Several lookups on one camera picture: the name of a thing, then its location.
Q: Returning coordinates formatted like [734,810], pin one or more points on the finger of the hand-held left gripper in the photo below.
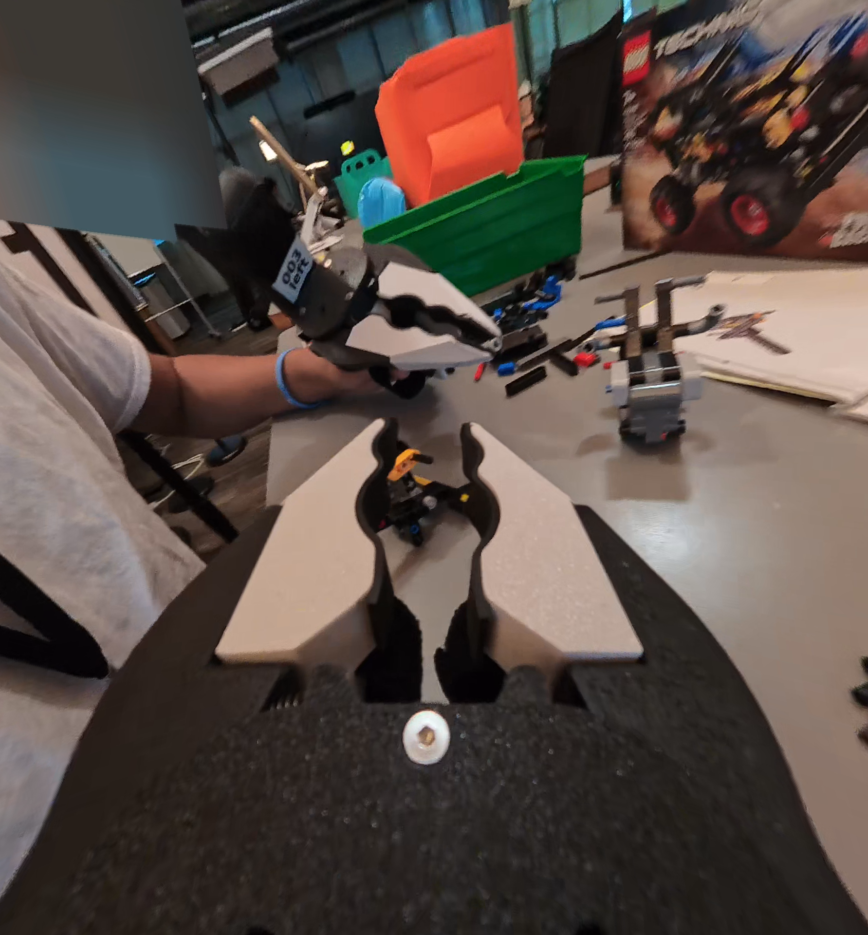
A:
[419,350]
[434,288]

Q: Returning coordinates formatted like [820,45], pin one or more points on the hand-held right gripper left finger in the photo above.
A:
[309,577]

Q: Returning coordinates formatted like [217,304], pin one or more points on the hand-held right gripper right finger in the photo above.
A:
[550,584]

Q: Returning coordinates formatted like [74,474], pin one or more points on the pile of black lego beams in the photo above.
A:
[529,343]

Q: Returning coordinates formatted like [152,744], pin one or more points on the yellow black lego assembly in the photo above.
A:
[412,497]

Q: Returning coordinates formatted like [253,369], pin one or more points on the grey motor lego assembly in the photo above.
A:
[649,394]

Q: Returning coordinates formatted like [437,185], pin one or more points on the lego instruction booklet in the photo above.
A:
[828,336]

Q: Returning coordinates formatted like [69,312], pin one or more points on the person's left forearm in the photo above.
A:
[215,394]

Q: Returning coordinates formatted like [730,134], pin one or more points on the long black lego axle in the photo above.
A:
[623,266]

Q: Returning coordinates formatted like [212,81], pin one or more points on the lego set box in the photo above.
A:
[755,146]

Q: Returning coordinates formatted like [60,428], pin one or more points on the person's left hand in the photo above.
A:
[346,383]

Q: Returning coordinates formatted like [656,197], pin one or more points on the black chair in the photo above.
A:
[258,248]

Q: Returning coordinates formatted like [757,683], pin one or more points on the green plastic bin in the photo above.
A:
[492,226]

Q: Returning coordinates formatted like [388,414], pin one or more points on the blue wristband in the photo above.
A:
[288,380]

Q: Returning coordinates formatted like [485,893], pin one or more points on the light blue bag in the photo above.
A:
[381,204]

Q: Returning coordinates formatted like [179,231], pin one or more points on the green basket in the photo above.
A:
[361,172]

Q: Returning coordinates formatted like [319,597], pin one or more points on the orange armchair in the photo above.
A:
[456,109]

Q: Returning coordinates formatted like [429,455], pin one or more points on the person in white shirt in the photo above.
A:
[47,453]

